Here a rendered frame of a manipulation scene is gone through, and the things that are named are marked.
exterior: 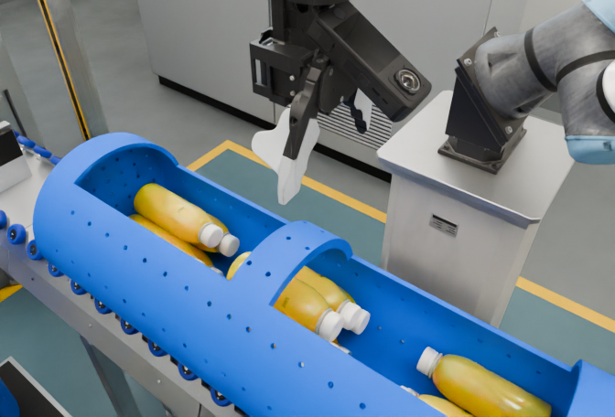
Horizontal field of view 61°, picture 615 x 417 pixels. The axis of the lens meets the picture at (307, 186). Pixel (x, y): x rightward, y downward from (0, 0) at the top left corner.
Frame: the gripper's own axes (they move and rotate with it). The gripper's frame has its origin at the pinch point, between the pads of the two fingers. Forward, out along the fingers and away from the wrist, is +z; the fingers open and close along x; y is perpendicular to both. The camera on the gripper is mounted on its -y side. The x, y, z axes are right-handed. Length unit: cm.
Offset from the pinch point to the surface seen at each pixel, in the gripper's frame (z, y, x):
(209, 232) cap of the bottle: 29.4, 26.8, -4.1
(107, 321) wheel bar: 48, 41, 12
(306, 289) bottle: 23.8, 3.7, -0.5
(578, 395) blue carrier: 16.9, -30.5, -1.7
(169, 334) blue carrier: 28.1, 16.5, 14.2
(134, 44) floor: 147, 309, -193
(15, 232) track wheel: 44, 71, 11
